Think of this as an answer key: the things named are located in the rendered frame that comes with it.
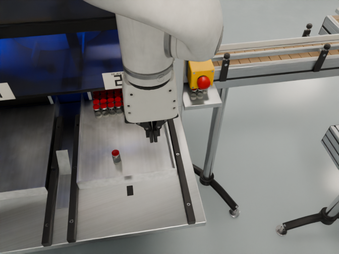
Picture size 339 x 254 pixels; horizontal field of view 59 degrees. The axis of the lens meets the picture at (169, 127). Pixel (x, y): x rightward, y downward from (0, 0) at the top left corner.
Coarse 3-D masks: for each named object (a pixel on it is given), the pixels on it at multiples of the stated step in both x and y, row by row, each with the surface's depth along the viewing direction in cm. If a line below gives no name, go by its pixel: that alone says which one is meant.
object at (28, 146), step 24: (0, 120) 95; (24, 120) 95; (48, 120) 95; (0, 144) 88; (24, 144) 88; (48, 144) 88; (0, 168) 83; (24, 168) 83; (48, 168) 80; (0, 192) 74; (24, 192) 76
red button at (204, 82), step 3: (201, 78) 88; (204, 78) 88; (207, 78) 88; (198, 81) 88; (201, 81) 88; (204, 81) 88; (207, 81) 88; (198, 84) 88; (201, 84) 88; (204, 84) 88; (207, 84) 88; (198, 87) 90; (201, 87) 89; (204, 87) 89; (207, 87) 89
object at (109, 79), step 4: (116, 72) 84; (120, 72) 84; (104, 76) 85; (108, 76) 85; (112, 76) 85; (104, 80) 86; (108, 80) 86; (112, 80) 86; (104, 84) 87; (108, 84) 87; (112, 84) 87; (108, 88) 88; (112, 88) 88; (116, 88) 88
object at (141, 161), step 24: (96, 120) 95; (120, 120) 95; (96, 144) 88; (120, 144) 88; (144, 144) 88; (168, 144) 88; (96, 168) 83; (120, 168) 83; (144, 168) 83; (168, 168) 83
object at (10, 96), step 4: (0, 84) 81; (4, 84) 81; (0, 88) 82; (4, 88) 82; (8, 88) 83; (0, 92) 83; (4, 92) 83; (8, 92) 84; (12, 92) 84; (4, 96) 84; (8, 96) 85; (12, 96) 85
